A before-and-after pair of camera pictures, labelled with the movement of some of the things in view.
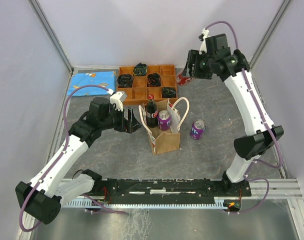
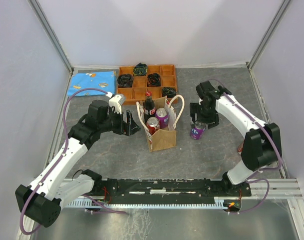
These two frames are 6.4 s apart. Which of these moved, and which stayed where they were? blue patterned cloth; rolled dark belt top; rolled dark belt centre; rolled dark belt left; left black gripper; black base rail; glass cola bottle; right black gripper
Moved: glass cola bottle; right black gripper
Stayed: blue patterned cloth; black base rail; rolled dark belt centre; rolled dark belt left; rolled dark belt top; left black gripper
